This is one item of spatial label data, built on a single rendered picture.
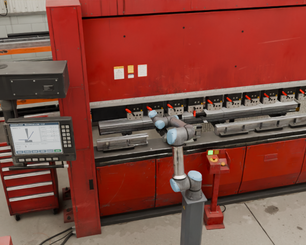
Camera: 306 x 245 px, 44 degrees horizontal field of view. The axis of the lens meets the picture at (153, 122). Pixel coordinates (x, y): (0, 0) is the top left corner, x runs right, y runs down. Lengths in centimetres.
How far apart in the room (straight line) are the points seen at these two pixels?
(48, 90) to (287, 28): 227
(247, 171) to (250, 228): 59
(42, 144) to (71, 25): 91
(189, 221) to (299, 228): 142
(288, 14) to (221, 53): 70
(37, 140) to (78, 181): 87
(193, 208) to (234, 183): 110
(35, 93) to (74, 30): 59
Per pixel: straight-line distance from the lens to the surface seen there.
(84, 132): 334
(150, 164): 376
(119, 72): 336
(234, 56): 365
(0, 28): 768
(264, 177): 442
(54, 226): 426
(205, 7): 338
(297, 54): 399
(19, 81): 273
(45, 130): 284
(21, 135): 290
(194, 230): 347
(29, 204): 424
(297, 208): 462
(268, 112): 446
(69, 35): 300
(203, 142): 383
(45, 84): 270
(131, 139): 370
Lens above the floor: 289
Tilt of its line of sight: 29 degrees down
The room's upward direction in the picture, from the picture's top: straight up
